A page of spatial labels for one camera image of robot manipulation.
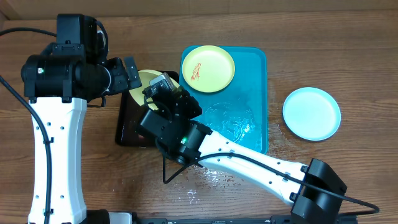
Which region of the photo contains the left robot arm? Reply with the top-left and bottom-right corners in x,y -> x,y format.
21,14 -> 141,223

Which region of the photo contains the yellow-green plate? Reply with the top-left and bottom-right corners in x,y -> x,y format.
182,45 -> 236,93
129,70 -> 180,112

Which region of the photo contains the black rectangular tray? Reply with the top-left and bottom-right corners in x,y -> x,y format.
115,71 -> 179,147

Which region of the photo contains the light blue plate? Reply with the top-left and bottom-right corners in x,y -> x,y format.
282,87 -> 341,141

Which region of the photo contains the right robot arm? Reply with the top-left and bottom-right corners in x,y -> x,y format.
134,87 -> 347,223

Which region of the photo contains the teal plastic tray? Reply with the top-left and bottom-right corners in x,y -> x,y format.
179,46 -> 268,154

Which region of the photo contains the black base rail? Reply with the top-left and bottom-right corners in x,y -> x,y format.
86,210 -> 358,224

